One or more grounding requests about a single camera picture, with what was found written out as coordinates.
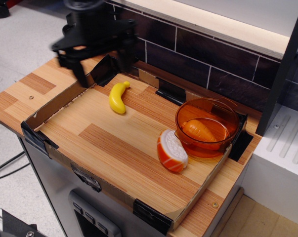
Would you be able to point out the toy salmon sushi piece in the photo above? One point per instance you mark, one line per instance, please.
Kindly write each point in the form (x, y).
(171, 152)

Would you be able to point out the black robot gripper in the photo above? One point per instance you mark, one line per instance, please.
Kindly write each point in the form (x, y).
(91, 30)

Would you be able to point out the cardboard fence with black tape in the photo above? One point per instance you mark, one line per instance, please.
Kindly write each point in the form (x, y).
(77, 142)

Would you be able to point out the grey toy oven front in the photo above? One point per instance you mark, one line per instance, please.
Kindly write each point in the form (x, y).
(92, 222)

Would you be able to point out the orange toy carrot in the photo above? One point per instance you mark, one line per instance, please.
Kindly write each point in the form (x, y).
(198, 134)

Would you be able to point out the brass screw right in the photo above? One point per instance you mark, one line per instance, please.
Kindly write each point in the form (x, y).
(215, 205)

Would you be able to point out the transparent orange plastic pot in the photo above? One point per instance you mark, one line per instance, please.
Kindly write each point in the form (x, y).
(222, 121)

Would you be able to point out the yellow toy banana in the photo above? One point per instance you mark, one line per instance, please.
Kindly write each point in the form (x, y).
(115, 97)

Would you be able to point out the dark grey vertical post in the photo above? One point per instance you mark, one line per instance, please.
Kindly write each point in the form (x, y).
(279, 89)

